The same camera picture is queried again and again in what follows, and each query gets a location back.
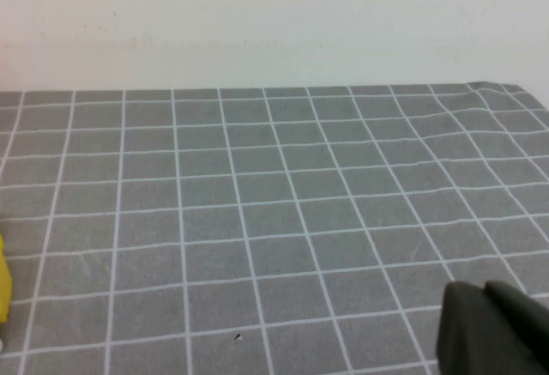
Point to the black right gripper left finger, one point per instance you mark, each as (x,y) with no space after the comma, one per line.
(467,336)

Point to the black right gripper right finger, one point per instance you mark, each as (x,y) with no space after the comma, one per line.
(523,319)

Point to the yellow cube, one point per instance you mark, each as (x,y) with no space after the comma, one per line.
(3,289)

